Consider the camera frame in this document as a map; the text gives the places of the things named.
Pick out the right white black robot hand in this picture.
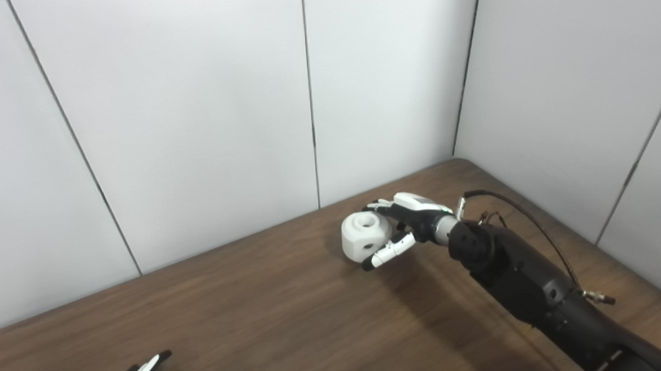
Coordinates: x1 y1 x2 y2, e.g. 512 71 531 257
358 189 461 273

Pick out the round white piece with holes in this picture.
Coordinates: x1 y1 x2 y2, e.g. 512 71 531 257
340 211 397 265

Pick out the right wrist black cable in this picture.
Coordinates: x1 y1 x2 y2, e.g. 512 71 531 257
454 184 617 314

